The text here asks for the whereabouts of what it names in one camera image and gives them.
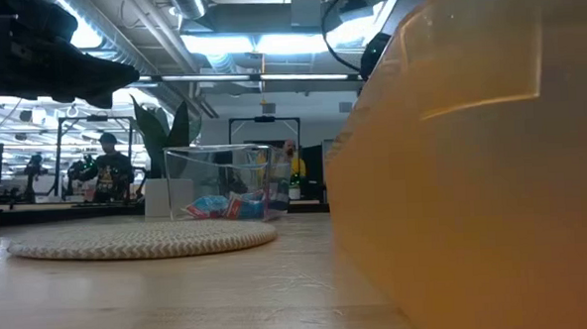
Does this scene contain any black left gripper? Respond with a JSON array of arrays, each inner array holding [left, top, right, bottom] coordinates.
[[0, 0, 142, 114]]

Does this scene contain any green leafy plant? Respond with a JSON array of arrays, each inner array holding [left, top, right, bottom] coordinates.
[[130, 91, 205, 181]]

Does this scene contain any person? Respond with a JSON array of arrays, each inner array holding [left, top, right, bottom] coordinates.
[[281, 137, 308, 186], [87, 131, 138, 205]]

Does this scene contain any long ceiling light strip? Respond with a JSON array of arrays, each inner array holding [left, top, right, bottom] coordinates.
[[126, 65, 361, 90]]

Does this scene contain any white plant pot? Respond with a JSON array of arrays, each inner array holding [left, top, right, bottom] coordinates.
[[142, 175, 196, 220]]

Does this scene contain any clear plastic bin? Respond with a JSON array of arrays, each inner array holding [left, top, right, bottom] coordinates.
[[162, 141, 295, 227]]

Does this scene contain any round woven mat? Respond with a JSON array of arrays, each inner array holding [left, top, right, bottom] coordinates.
[[5, 214, 280, 267]]

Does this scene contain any grey ceiling unit box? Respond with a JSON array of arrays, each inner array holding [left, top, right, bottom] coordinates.
[[290, 0, 325, 30]]

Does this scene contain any black cabinet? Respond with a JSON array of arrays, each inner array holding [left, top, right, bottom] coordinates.
[[299, 144, 327, 204]]

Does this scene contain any orange plastic bin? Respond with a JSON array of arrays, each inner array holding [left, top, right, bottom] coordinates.
[[317, 0, 587, 329]]

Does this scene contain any black background rig frame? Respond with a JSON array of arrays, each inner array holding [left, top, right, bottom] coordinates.
[[52, 112, 138, 203], [227, 114, 305, 188]]

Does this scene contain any silver ventilation duct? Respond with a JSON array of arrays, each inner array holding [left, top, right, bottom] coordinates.
[[167, 0, 210, 22]]

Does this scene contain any black aluminium table frame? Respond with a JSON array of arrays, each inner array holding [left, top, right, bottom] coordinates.
[[0, 190, 332, 229]]

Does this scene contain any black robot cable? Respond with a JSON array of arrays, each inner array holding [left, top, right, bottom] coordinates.
[[319, 0, 405, 76]]

